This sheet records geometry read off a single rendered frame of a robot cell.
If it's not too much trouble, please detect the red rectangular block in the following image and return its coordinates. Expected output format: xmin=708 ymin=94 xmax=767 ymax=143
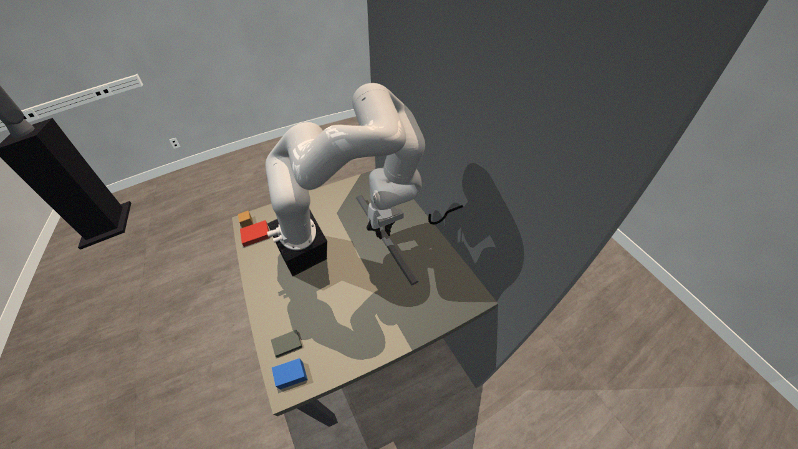
xmin=240 ymin=220 xmax=269 ymax=247

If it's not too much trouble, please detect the small orange box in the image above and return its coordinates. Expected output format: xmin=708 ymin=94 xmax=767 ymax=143
xmin=238 ymin=211 xmax=253 ymax=228

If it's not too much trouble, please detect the blue rectangular block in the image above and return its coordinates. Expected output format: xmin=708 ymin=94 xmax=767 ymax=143
xmin=272 ymin=358 xmax=308 ymax=389

